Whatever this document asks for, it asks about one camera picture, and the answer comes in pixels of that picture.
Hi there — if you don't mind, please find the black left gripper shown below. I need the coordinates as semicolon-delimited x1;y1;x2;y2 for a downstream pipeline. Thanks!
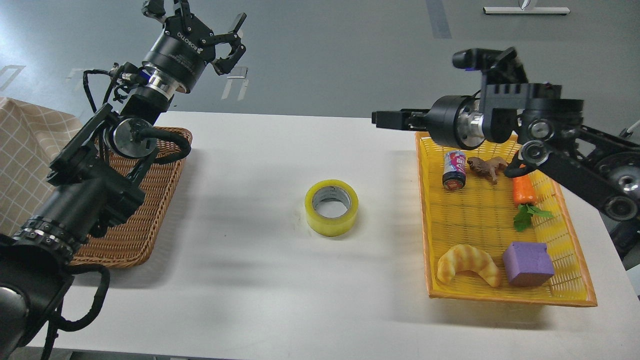
141;0;248;94

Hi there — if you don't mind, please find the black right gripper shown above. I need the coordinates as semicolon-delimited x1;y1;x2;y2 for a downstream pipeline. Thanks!
371;95;486;150

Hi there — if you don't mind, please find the yellow tape roll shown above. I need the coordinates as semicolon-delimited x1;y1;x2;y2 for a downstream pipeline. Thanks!
304;178;360;237

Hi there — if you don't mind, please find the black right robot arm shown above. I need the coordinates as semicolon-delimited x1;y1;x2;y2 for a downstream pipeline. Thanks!
371;47;640;259

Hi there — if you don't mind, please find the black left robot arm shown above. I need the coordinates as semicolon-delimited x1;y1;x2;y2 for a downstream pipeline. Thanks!
1;0;247;360

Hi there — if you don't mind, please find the small purple drink can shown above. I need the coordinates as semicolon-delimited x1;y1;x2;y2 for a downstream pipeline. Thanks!
442;150;467;191

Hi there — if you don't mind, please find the brown toy animal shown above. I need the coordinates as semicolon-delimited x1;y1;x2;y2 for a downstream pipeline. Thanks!
466;156;509;185

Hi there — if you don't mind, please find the orange toy carrot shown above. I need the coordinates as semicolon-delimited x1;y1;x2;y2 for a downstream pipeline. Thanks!
512;175;554;233

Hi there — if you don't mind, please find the yellow plastic basket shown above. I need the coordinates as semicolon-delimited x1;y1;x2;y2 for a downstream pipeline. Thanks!
414;132;598;307

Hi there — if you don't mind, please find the toy croissant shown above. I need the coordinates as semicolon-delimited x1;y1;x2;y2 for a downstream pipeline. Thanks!
436;244;501;288

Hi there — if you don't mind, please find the beige checked cloth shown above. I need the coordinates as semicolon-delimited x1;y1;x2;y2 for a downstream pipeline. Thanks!
0;96;82;235

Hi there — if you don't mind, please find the purple foam block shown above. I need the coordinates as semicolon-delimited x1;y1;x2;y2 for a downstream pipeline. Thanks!
502;241;555;287

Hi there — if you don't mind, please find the white floor stand base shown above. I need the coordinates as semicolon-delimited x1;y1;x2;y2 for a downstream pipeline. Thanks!
482;6;571;16

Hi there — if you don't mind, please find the brown wicker basket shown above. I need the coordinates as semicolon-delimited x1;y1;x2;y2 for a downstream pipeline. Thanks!
45;126;194;268

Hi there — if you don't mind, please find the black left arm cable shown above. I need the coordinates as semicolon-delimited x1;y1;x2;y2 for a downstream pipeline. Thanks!
40;265;111;360

